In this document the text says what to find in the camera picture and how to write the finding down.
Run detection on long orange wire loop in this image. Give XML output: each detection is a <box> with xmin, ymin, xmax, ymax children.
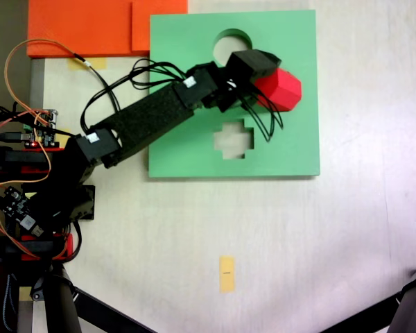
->
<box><xmin>3</xmin><ymin>38</ymin><xmax>78</xmax><ymax>126</ymax></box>

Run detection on black cable white marker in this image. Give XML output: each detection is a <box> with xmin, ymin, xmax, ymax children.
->
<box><xmin>72</xmin><ymin>51</ymin><xmax>139</xmax><ymax>135</ymax></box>

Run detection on orange base servo wire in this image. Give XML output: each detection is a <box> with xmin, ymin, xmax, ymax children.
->
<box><xmin>0</xmin><ymin>197</ymin><xmax>69</xmax><ymax>260</ymax></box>

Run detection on red octagonal pillar block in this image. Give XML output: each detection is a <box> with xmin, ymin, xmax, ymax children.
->
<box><xmin>254</xmin><ymin>68</ymin><xmax>303</xmax><ymax>112</ymax></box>

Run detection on circuit board with connectors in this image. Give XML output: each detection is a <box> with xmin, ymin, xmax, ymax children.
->
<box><xmin>22</xmin><ymin>109</ymin><xmax>60</xmax><ymax>148</ymax></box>

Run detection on black usb cable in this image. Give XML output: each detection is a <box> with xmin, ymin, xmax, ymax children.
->
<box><xmin>0</xmin><ymin>130</ymin><xmax>28</xmax><ymax>142</ymax></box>

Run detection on black red table clamp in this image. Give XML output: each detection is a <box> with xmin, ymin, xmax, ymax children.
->
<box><xmin>0</xmin><ymin>234</ymin><xmax>73</xmax><ymax>264</ymax></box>
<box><xmin>0</xmin><ymin>145</ymin><xmax>67</xmax><ymax>174</ymax></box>

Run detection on yellow tape strip black mark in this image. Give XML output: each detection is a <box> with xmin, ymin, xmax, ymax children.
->
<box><xmin>219</xmin><ymin>255</ymin><xmax>236</xmax><ymax>294</ymax></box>

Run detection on green shape sorter board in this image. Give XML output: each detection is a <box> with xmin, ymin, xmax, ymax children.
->
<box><xmin>148</xmin><ymin>9</ymin><xmax>321</xmax><ymax>180</ymax></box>

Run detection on thin black wrist cables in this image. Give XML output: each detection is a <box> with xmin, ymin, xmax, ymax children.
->
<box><xmin>130</xmin><ymin>58</ymin><xmax>190</xmax><ymax>92</ymax></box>

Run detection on small black converter board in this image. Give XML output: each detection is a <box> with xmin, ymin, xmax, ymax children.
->
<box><xmin>0</xmin><ymin>185</ymin><xmax>46</xmax><ymax>239</ymax></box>

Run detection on thin black tripod brace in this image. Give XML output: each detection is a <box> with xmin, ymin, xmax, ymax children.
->
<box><xmin>71</xmin><ymin>286</ymin><xmax>159</xmax><ymax>333</ymax></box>
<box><xmin>319</xmin><ymin>290</ymin><xmax>403</xmax><ymax>333</ymax></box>

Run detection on orange flat block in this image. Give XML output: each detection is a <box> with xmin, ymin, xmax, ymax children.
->
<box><xmin>26</xmin><ymin>0</ymin><xmax>189</xmax><ymax>58</ymax></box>

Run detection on black tripod leg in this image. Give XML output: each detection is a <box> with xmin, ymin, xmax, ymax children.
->
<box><xmin>29</xmin><ymin>265</ymin><xmax>83</xmax><ymax>333</ymax></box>
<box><xmin>388</xmin><ymin>260</ymin><xmax>416</xmax><ymax>333</ymax></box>

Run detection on thin black gripper cables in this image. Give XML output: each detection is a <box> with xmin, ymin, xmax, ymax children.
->
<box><xmin>241</xmin><ymin>86</ymin><xmax>285</xmax><ymax>142</ymax></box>

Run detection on braided black white cable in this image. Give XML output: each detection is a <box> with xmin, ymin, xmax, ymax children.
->
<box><xmin>1</xmin><ymin>273</ymin><xmax>19</xmax><ymax>330</ymax></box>

